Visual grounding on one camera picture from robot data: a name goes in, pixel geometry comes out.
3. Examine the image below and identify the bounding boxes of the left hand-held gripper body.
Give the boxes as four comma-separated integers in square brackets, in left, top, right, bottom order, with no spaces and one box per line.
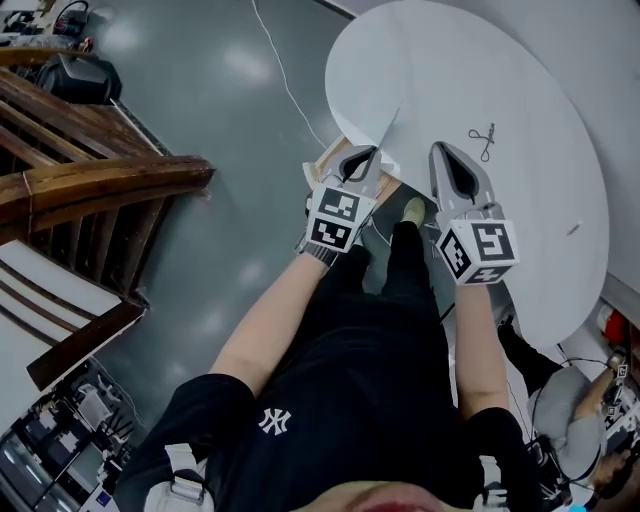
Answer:
[303,173,378,255]

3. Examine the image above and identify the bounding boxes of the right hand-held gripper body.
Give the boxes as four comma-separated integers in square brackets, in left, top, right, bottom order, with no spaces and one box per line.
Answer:
[434,201,522,288]

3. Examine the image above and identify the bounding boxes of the large wooden drawer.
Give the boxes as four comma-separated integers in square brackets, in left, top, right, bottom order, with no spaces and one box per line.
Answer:
[302,135,404,211]

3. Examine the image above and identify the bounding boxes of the metal eyelash curler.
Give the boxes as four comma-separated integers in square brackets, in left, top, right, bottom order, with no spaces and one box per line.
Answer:
[467,122,497,162]

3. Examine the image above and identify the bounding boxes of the person's left forearm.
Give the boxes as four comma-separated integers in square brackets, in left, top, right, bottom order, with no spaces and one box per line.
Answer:
[208,252,334,402]

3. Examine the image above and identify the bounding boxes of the person's right forearm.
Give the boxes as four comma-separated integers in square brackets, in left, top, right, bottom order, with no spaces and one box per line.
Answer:
[451,281,515,422]

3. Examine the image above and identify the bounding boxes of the white round table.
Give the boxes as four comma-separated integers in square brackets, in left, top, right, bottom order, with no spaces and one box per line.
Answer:
[323,0,610,349]

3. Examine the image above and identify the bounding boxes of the person's right shoe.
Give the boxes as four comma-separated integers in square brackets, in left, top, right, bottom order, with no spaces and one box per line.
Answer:
[401,196,428,226]

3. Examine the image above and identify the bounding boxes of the black wristwatch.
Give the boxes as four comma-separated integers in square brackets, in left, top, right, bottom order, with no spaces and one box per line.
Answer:
[294,239,337,270]

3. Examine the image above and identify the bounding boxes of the person's black trousers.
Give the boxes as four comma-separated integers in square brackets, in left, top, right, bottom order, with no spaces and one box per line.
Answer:
[319,218,454,351]

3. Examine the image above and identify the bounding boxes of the red container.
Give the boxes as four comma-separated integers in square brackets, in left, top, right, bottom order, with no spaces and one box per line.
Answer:
[597,304,626,341]

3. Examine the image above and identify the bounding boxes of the person's black shirt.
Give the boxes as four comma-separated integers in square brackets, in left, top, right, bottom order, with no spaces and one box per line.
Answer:
[114,319,544,512]

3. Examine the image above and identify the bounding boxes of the black bag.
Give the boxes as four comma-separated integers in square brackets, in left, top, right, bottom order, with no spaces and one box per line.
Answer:
[37,54,124,106]

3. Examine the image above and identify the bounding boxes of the person's face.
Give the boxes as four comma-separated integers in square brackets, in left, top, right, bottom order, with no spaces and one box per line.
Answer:
[304,480,461,512]

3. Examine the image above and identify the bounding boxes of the cluttered equipment cart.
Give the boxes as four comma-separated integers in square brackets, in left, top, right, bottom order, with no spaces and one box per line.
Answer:
[0,362,151,512]

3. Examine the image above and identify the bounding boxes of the white floor cable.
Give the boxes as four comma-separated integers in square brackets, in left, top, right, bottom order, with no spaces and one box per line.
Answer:
[249,0,329,151]

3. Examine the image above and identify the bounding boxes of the white harness strap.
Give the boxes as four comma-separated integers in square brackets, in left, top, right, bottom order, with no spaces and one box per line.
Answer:
[144,442,216,512]
[474,454,516,512]

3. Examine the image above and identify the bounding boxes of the red and black cable reel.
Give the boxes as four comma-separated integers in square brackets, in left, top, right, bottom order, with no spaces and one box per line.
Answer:
[54,0,91,36]

